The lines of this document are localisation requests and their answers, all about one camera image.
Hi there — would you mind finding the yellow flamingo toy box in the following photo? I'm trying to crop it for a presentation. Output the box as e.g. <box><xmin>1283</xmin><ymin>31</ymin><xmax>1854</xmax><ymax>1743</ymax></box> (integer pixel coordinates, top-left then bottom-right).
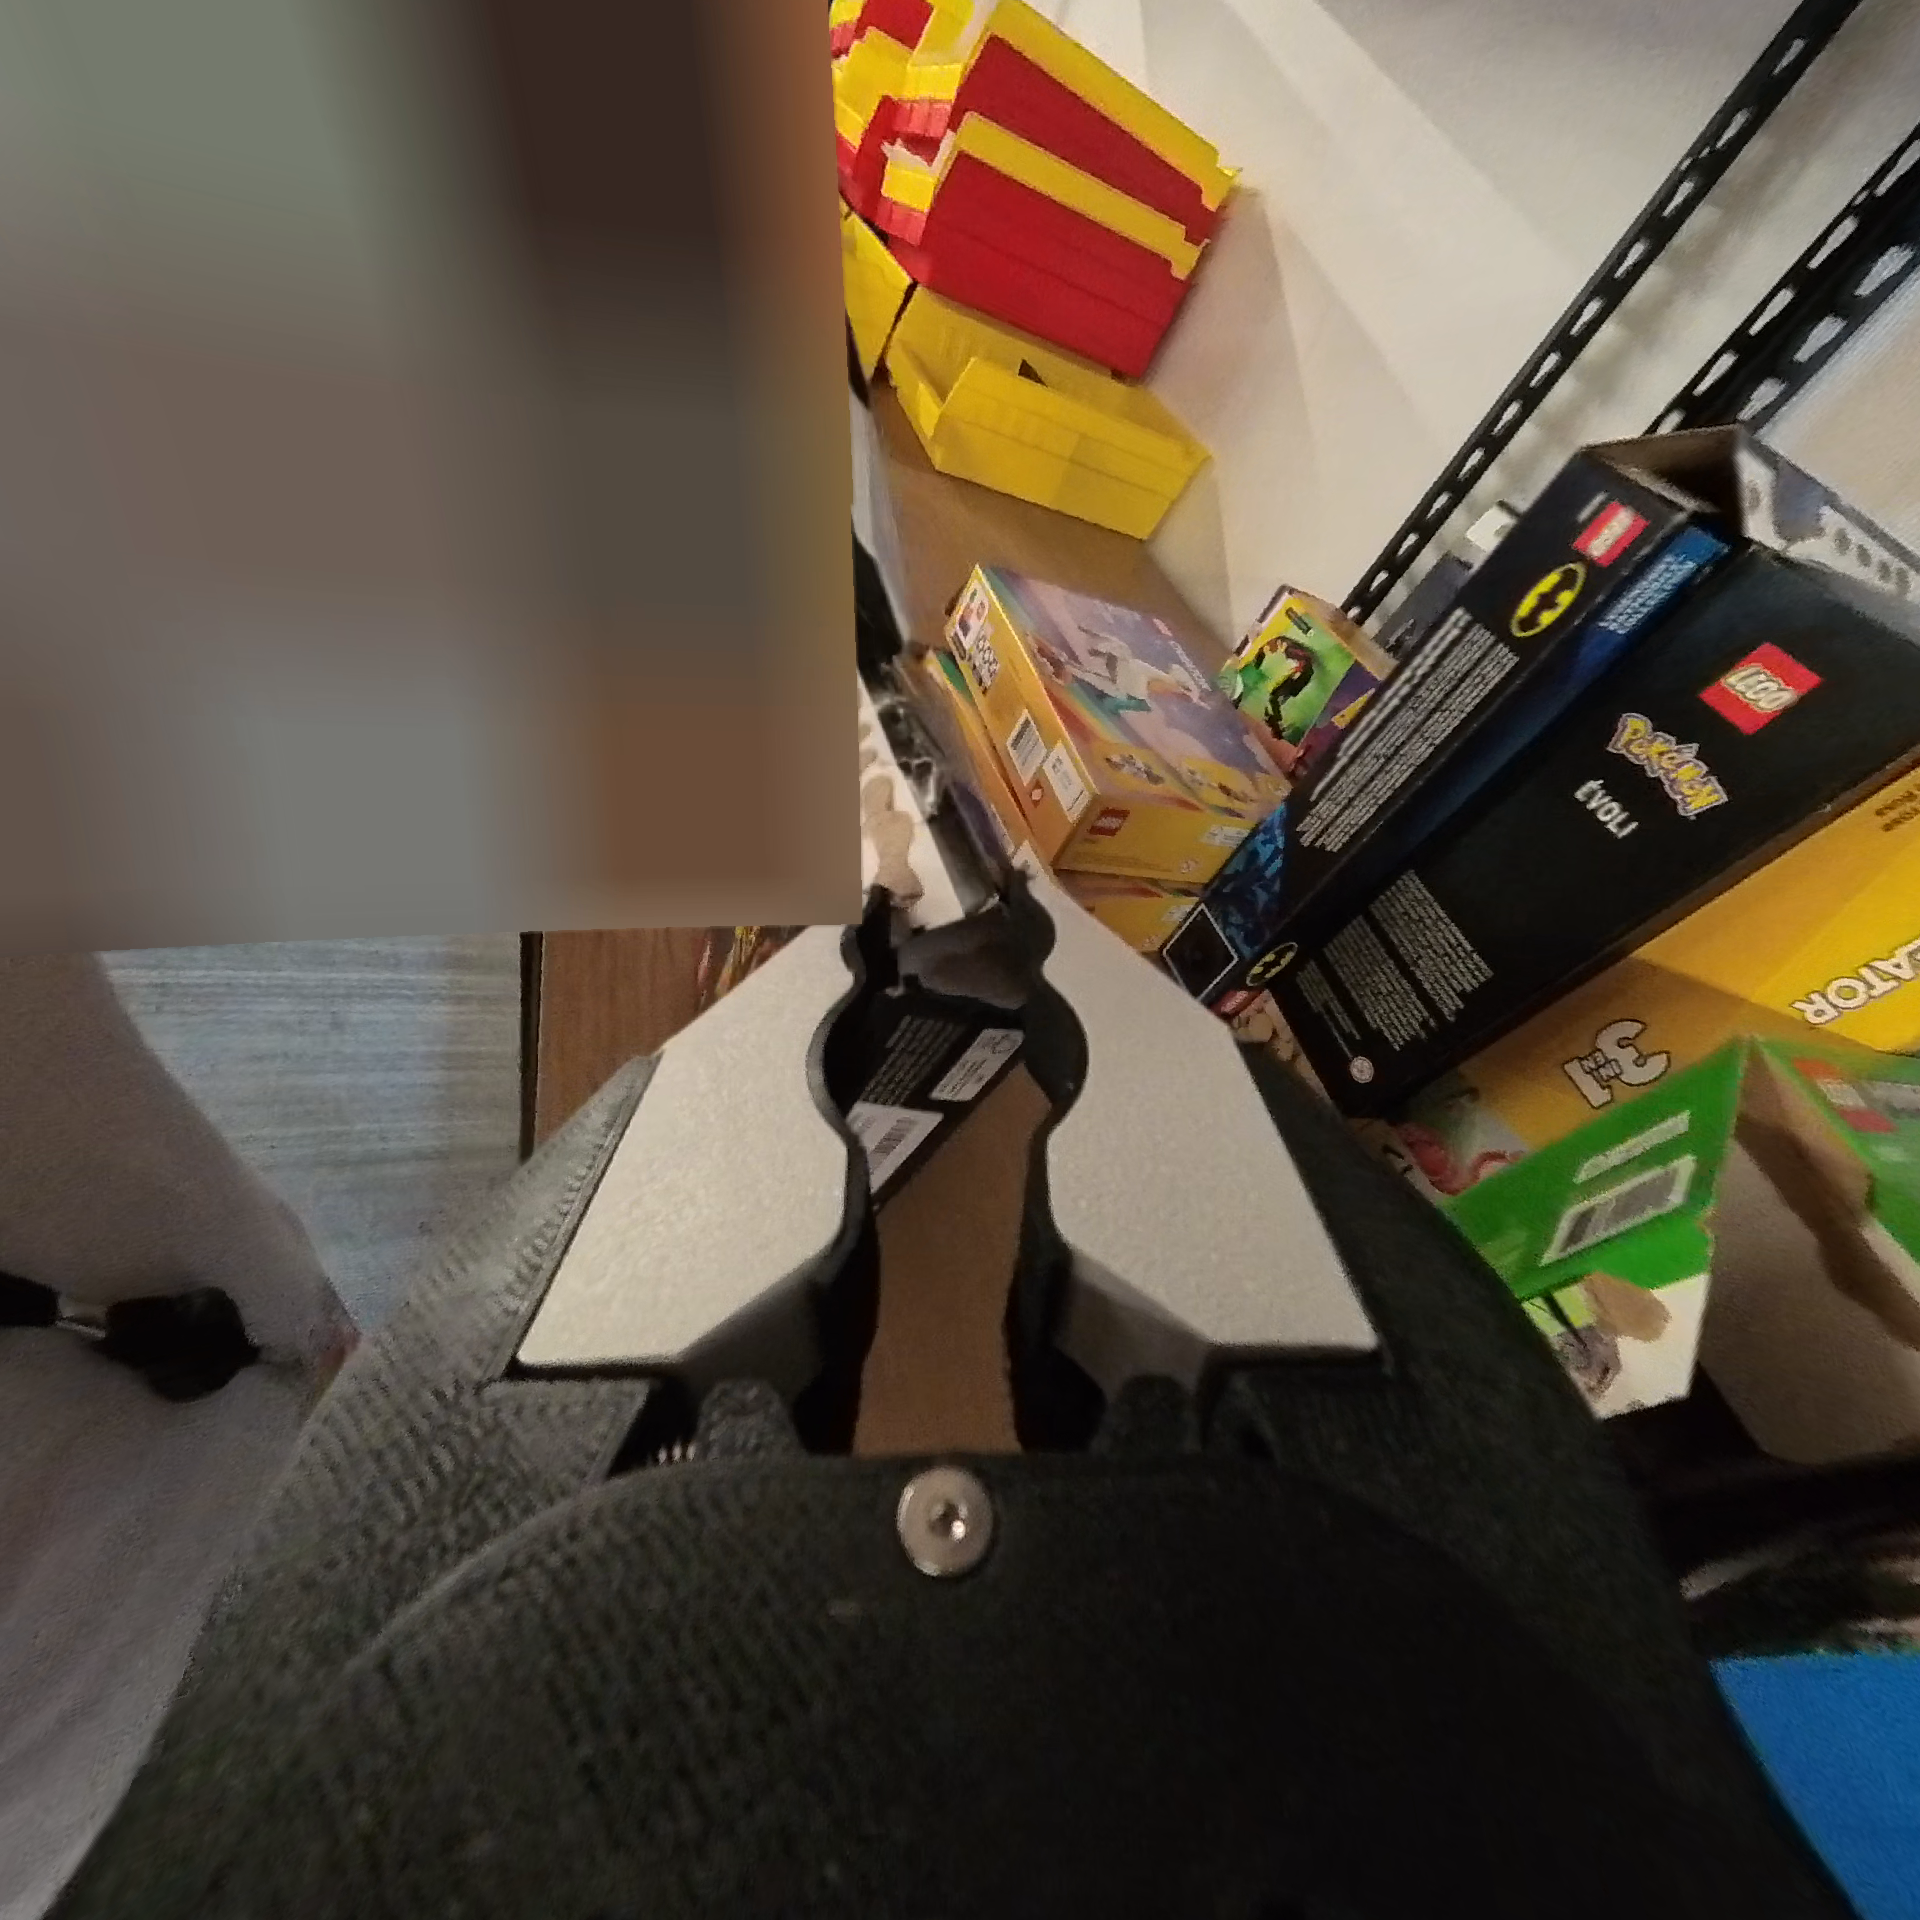
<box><xmin>1381</xmin><ymin>767</ymin><xmax>1920</xmax><ymax>1203</ymax></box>

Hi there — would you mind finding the green toy box white edge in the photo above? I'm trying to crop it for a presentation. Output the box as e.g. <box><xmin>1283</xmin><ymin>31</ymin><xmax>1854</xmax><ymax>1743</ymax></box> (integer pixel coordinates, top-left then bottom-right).
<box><xmin>1437</xmin><ymin>1036</ymin><xmax>1920</xmax><ymax>1465</ymax></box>

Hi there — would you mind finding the wooden rack shelf board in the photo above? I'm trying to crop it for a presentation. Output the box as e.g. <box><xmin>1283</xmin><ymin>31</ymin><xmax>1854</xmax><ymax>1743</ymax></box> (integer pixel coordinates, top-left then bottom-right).
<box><xmin>870</xmin><ymin>383</ymin><xmax>1249</xmax><ymax>663</ymax></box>

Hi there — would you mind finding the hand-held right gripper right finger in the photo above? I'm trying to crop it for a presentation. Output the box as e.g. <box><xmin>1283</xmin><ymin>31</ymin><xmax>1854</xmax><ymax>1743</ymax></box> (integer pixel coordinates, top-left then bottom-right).
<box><xmin>1002</xmin><ymin>877</ymin><xmax>1382</xmax><ymax>1379</ymax></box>

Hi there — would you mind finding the black metal rack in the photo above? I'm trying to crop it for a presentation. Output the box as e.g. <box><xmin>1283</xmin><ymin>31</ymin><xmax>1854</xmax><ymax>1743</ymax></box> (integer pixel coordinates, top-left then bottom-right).
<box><xmin>517</xmin><ymin>0</ymin><xmax>1920</xmax><ymax>1163</ymax></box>

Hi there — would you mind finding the wooden desk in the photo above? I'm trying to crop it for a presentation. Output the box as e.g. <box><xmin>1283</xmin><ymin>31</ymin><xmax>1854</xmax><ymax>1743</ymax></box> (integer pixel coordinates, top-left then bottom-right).
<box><xmin>532</xmin><ymin>660</ymin><xmax>1353</xmax><ymax>1456</ymax></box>

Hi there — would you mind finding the black cord toggle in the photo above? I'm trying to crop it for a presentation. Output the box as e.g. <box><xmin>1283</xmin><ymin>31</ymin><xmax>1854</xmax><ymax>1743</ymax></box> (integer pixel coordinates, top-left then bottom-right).
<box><xmin>0</xmin><ymin>1272</ymin><xmax>260</xmax><ymax>1403</ymax></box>

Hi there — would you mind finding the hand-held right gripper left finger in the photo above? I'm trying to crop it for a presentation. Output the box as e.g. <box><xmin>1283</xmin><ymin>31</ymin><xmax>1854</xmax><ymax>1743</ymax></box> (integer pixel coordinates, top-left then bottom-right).
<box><xmin>510</xmin><ymin>922</ymin><xmax>876</xmax><ymax>1375</ymax></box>

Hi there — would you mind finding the small black yellow toy box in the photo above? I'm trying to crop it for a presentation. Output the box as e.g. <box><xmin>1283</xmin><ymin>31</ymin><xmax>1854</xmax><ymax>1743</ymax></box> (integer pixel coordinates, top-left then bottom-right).
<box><xmin>843</xmin><ymin>896</ymin><xmax>1037</xmax><ymax>1203</ymax></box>

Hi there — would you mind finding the purple green toy box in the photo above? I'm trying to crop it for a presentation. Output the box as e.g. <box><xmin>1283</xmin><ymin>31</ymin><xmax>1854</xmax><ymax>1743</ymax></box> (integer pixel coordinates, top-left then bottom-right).
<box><xmin>1218</xmin><ymin>585</ymin><xmax>1394</xmax><ymax>752</ymax></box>

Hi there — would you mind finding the yellow plastic bin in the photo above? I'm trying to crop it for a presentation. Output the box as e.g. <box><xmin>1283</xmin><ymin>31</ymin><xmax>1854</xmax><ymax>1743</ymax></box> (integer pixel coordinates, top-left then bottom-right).
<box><xmin>885</xmin><ymin>293</ymin><xmax>1212</xmax><ymax>539</ymax></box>
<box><xmin>836</xmin><ymin>211</ymin><xmax>922</xmax><ymax>377</ymax></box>

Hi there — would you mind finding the black bat logo toy box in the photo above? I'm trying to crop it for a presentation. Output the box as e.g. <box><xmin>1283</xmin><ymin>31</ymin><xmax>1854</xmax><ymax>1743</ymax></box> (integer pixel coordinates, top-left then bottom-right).
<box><xmin>1162</xmin><ymin>428</ymin><xmax>1920</xmax><ymax>1009</ymax></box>

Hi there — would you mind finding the person's trouser leg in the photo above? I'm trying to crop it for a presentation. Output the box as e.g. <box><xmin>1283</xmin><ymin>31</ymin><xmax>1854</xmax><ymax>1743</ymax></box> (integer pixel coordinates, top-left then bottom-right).
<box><xmin>0</xmin><ymin>951</ymin><xmax>362</xmax><ymax>1920</ymax></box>

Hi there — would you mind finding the black toy box yellow logo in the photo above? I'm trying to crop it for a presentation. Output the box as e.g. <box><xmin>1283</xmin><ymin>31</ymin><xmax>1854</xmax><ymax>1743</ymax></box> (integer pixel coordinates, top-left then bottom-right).
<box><xmin>1266</xmin><ymin>546</ymin><xmax>1920</xmax><ymax>1120</ymax></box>

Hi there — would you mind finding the orange toy box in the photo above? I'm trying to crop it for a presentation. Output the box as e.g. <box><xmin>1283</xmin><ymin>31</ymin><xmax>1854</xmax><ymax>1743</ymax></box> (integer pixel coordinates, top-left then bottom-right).
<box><xmin>913</xmin><ymin>645</ymin><xmax>1203</xmax><ymax>951</ymax></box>
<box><xmin>945</xmin><ymin>564</ymin><xmax>1297</xmax><ymax>880</ymax></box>

